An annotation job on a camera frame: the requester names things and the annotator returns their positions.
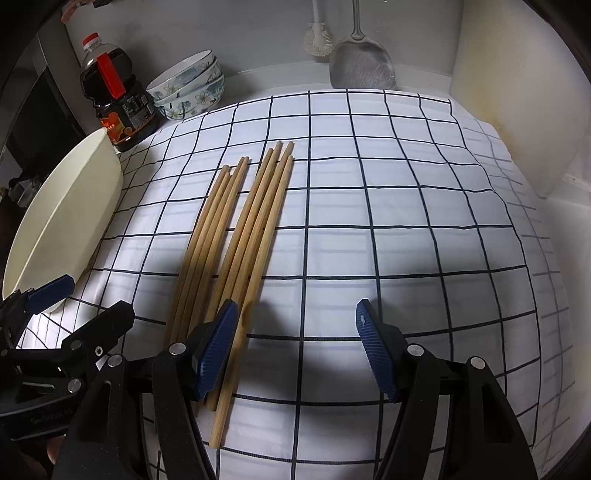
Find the cream oval plastic basin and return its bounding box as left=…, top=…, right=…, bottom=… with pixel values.
left=2, top=128, right=123, bottom=298

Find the wooden chopstick four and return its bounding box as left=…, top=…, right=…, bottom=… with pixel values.
left=163, top=164, right=230, bottom=345

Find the wooden chopstick five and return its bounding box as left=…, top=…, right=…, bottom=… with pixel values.
left=164, top=165, right=231, bottom=346

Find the wooden chopstick eleven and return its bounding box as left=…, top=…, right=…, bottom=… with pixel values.
left=209, top=155, right=294, bottom=449

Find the wooden chopstick six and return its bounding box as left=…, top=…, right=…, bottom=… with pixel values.
left=174, top=157, right=247, bottom=341

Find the wooden chopstick ten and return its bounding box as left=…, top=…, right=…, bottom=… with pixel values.
left=206, top=141, right=293, bottom=410

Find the wooden chopstick eight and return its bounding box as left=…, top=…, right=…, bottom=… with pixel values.
left=202, top=147, right=275, bottom=324

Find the wooden chopstick nine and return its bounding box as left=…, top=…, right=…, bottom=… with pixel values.
left=211, top=140, right=284, bottom=319

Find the wooden chopstick seven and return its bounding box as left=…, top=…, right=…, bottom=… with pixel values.
left=187, top=157, right=249, bottom=333

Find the dark soy sauce bottle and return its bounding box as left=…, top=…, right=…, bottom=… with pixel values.
left=80, top=32, right=160, bottom=153

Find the white black checkered cloth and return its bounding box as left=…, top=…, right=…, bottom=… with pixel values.
left=18, top=88, right=578, bottom=480

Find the bottom floral ceramic bowl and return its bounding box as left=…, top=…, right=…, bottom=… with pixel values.
left=154, top=74, right=225, bottom=120

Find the floral ceramic bowl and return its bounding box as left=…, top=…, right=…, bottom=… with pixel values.
left=146, top=50, right=213, bottom=100
left=153, top=58, right=222, bottom=105
left=154, top=74, right=225, bottom=120

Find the top floral ceramic bowl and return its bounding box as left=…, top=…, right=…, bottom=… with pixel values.
left=146, top=50, right=213, bottom=100

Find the middle floral ceramic bowl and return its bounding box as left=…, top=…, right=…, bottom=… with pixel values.
left=153, top=58, right=222, bottom=105

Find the white cutting board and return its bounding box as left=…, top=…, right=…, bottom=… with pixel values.
left=451, top=1, right=590, bottom=205

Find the white dish brush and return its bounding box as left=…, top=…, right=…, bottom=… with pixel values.
left=303, top=0, right=335, bottom=58

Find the steel spatula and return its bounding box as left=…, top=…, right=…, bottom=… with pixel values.
left=329, top=0, right=396, bottom=90

